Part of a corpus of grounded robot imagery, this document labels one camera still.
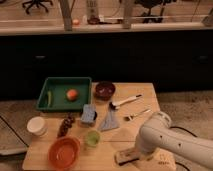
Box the dark red bowl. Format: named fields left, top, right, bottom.
left=94, top=81, right=116, bottom=100

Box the black office chair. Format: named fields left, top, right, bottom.
left=134, top=0, right=177, bottom=23

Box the grey blue cloth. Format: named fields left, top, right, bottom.
left=98, top=109, right=119, bottom=132

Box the black chair base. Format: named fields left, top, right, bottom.
left=22, top=0, right=53, bottom=15

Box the dark grape bunch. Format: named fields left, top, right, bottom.
left=57, top=115, right=75, bottom=137

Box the green bean pod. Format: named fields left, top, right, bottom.
left=47, top=91, right=52, bottom=107

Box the small green cup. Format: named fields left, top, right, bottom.
left=84, top=130, right=100, bottom=147

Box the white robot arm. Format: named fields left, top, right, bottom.
left=115, top=111, right=213, bottom=169

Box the orange red bowl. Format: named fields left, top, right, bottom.
left=48, top=137, right=80, bottom=171

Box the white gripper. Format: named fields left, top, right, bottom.
left=114, top=147, right=156, bottom=166

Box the white cup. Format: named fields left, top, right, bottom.
left=27, top=116, right=47, bottom=136

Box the blue sponge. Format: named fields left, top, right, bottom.
left=80, top=104, right=97, bottom=125

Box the metal fork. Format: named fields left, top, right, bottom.
left=123, top=109, right=151, bottom=121

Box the orange red fruit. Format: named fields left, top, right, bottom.
left=66, top=89, right=78, bottom=101

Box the green plastic tray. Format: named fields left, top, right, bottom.
left=37, top=77, right=92, bottom=112

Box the small orange ball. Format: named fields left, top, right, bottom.
left=72, top=19, right=80, bottom=26

